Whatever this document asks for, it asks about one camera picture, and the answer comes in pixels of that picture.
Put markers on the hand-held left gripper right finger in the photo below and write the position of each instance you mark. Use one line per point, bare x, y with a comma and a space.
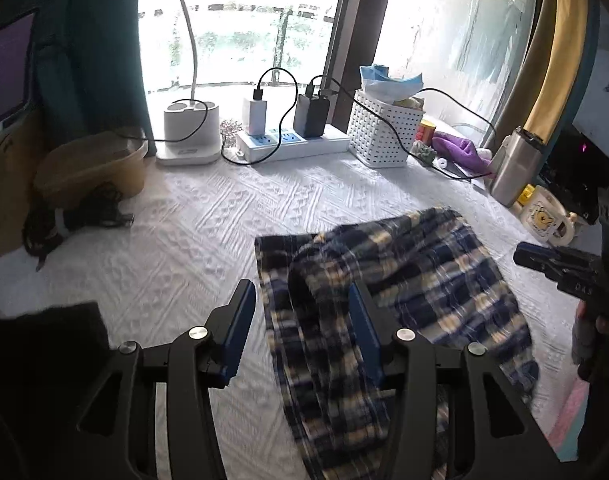
367, 340

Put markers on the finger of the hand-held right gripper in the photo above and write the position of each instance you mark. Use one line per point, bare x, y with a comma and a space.
534, 256

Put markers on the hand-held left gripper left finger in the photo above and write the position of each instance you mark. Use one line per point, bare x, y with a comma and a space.
239, 330

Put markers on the blue plaid pants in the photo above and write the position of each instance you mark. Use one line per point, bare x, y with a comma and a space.
434, 280

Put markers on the person's right forearm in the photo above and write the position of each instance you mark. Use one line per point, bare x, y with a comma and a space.
601, 410

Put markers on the person's right hand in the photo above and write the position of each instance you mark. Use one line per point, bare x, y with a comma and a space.
581, 345

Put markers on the white bear print mug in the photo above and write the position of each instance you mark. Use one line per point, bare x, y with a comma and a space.
541, 217

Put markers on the black electronic device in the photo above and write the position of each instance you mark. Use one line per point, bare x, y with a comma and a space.
574, 175

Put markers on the stainless steel tumbler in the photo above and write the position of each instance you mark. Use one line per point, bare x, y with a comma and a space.
514, 170

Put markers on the white quilted table cover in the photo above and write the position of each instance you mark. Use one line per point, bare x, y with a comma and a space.
184, 220

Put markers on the purple cloth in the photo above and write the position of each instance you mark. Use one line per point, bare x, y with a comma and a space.
459, 147

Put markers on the small green object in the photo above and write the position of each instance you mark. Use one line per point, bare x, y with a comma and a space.
424, 153

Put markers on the red and yellow can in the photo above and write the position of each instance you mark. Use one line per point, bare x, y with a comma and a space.
427, 132

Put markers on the pink and blue mat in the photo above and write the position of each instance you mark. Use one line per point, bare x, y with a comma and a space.
569, 420

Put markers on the teal curtain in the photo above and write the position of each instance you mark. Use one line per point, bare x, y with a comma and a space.
586, 60
99, 60

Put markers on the white power strip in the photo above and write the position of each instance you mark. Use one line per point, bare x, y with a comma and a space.
294, 147

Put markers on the white desk lamp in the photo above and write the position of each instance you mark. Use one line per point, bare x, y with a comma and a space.
189, 145

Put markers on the gold curtain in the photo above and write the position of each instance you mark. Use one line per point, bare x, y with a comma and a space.
559, 60

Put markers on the dark cloth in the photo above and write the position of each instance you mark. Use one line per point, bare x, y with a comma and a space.
44, 360

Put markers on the white perforated plastic basket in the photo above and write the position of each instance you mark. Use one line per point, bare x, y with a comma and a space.
379, 130

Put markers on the white charger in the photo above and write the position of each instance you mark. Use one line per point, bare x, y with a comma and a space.
254, 117

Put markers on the yellow plastic bowl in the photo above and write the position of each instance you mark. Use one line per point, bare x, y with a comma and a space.
94, 170

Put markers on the blue face mask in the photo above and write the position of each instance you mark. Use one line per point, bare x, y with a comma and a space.
389, 85

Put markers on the black charger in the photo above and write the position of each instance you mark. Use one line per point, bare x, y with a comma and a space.
319, 117

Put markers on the cardboard box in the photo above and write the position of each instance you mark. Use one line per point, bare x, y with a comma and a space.
4, 185

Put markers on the computer monitor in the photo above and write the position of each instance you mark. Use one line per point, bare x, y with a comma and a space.
9, 70

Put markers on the dark brown window post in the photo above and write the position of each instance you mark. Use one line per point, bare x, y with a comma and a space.
354, 35

